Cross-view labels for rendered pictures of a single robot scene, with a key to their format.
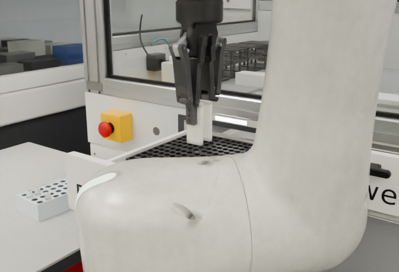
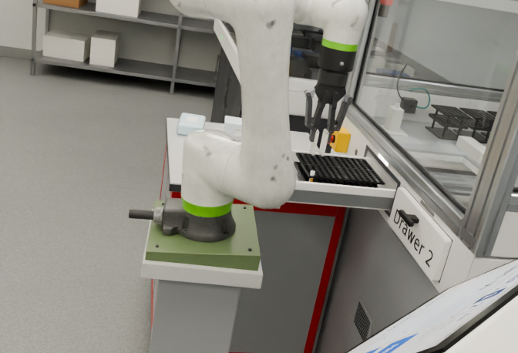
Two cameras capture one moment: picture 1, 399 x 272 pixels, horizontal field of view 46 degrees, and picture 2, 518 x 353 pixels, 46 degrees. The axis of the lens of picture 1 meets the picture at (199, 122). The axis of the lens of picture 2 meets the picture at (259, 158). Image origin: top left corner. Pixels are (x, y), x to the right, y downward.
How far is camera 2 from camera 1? 109 cm
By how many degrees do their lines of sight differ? 40
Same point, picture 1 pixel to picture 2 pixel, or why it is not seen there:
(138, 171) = (210, 132)
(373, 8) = (254, 95)
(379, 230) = (412, 269)
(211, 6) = (331, 75)
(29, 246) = not seen: hidden behind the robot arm
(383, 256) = (410, 289)
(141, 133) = (350, 151)
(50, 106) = not seen: hidden behind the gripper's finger
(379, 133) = (428, 199)
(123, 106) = (349, 127)
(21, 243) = not seen: hidden behind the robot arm
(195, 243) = (206, 163)
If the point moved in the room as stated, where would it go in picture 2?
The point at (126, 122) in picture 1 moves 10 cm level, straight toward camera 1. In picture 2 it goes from (343, 138) to (328, 143)
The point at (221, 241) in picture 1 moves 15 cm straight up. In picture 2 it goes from (214, 167) to (223, 103)
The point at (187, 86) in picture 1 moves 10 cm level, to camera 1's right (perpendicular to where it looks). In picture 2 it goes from (307, 116) to (337, 129)
